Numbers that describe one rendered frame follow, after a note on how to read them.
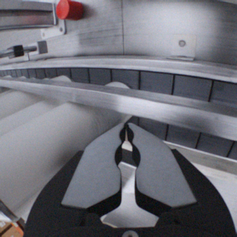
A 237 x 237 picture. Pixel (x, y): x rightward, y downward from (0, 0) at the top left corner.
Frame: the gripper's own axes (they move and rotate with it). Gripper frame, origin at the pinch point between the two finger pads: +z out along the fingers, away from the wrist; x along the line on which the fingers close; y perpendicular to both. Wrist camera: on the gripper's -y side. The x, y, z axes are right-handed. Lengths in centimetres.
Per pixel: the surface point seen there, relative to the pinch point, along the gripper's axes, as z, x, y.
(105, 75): 7.7, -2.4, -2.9
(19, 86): 4.1, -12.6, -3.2
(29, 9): 14.3, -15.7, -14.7
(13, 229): 72, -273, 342
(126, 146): 2.2, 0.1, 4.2
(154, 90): 4.4, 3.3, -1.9
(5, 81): 6.7, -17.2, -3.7
